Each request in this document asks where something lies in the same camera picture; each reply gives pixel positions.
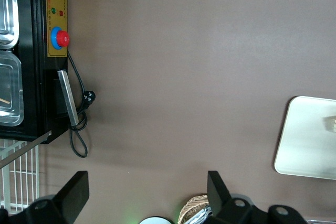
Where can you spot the shiny metal pan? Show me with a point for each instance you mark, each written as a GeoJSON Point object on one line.
{"type": "Point", "coordinates": [8, 11]}
{"type": "Point", "coordinates": [10, 90]}

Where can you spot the beige plastic tray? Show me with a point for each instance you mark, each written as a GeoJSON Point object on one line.
{"type": "Point", "coordinates": [304, 140]}

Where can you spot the thin grey metal bar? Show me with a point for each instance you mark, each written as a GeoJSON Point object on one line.
{"type": "Point", "coordinates": [26, 148]}

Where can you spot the silver foil tray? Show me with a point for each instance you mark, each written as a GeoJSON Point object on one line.
{"type": "Point", "coordinates": [200, 216]}

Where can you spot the light wicker basket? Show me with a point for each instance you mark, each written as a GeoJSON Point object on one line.
{"type": "Point", "coordinates": [190, 205]}

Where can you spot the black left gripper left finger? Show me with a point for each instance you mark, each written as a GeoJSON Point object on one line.
{"type": "Point", "coordinates": [74, 197]}

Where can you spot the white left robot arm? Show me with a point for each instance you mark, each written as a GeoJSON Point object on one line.
{"type": "Point", "coordinates": [155, 221]}

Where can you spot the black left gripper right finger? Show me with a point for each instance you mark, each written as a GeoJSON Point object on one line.
{"type": "Point", "coordinates": [217, 195]}

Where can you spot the black machine with yellow panel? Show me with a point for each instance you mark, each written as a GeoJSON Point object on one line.
{"type": "Point", "coordinates": [29, 77]}

